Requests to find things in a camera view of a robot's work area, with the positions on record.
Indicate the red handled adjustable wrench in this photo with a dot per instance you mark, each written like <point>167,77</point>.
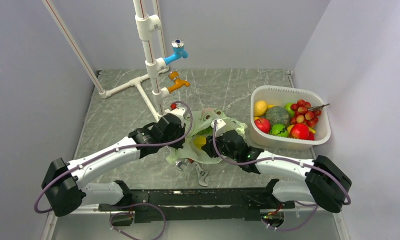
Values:
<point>201,173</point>

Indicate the green fake fruit in bag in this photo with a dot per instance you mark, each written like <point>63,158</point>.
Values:
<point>206,132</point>

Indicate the white plastic basket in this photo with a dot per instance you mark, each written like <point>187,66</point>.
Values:
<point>279,96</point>

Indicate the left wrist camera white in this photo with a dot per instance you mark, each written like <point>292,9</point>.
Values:
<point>179,111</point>

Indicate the red grape bunch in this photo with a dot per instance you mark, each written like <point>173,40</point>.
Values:
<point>305,113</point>

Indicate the light green lime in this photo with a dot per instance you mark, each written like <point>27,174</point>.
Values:
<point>287,107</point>

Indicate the yellow star fruit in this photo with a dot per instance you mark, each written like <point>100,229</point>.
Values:
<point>200,141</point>

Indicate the blue faucet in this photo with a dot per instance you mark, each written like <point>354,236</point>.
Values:
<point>178,51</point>

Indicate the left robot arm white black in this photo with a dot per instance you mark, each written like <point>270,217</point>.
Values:
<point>68,185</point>

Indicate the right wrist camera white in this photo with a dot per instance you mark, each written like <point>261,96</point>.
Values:
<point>218,126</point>

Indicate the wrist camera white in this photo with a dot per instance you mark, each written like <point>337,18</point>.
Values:
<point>179,111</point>
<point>218,126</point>

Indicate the silver combination wrench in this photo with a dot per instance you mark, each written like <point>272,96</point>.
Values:
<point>181,165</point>

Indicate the orange faucet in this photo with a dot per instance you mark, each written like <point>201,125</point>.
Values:
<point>178,82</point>

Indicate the green striped ball fruit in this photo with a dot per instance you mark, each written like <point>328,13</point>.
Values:
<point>279,130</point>

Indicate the red apple in basket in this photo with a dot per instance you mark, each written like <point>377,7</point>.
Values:
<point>300,131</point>

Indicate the yellow lemon upper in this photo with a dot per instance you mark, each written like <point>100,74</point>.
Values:
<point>260,107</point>

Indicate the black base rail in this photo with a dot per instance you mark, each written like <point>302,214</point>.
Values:
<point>203,204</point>

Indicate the white pipe frame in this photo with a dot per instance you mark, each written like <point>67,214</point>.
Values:
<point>117,34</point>

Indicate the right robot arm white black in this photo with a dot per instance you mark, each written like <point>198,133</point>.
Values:
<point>318,180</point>

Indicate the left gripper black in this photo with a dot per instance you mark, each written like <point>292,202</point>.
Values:
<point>181,130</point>

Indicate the yellow banana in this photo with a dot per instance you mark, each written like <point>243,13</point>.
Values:
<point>289,128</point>

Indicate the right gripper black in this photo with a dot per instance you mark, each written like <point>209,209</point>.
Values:
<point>208,147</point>

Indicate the pale green plastic bag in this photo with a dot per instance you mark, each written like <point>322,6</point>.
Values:
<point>202,121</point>

